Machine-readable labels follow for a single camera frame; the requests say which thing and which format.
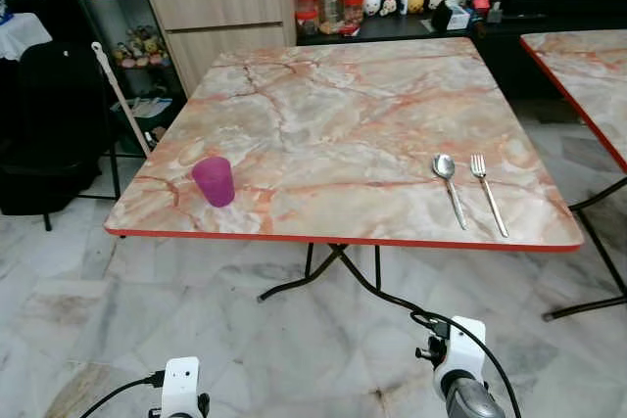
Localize light wooden drawer cabinet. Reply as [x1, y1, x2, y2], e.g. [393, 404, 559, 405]
[145, 0, 300, 96]

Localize black chair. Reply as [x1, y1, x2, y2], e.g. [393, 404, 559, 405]
[0, 41, 109, 218]

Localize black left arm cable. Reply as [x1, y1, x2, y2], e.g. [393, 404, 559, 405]
[78, 371, 166, 418]

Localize black glass display rack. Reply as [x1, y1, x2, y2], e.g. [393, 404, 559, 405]
[59, 0, 187, 155]

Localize purple plastic cup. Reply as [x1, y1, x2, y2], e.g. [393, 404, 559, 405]
[191, 156, 236, 209]

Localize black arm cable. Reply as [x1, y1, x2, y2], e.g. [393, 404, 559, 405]
[410, 310, 522, 418]
[78, 371, 166, 418]

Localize silver metal fork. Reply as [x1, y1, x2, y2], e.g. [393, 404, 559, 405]
[470, 154, 510, 239]

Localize marble-top folding table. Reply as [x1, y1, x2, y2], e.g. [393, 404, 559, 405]
[104, 36, 586, 319]
[519, 30, 627, 322]

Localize silver metal spoon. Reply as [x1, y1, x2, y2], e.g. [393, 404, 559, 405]
[433, 154, 469, 231]

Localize black and white box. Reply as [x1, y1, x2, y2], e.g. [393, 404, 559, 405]
[431, 2, 471, 30]

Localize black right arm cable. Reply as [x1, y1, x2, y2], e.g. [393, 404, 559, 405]
[410, 310, 522, 418]

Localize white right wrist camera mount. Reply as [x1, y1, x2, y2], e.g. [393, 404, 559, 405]
[434, 316, 488, 390]

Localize long wooden stick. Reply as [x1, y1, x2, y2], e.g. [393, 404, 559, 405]
[91, 42, 153, 160]

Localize white paper stack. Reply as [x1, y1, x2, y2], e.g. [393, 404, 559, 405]
[122, 95, 172, 120]

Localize small red-lid jar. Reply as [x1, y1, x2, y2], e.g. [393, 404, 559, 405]
[296, 0, 319, 37]

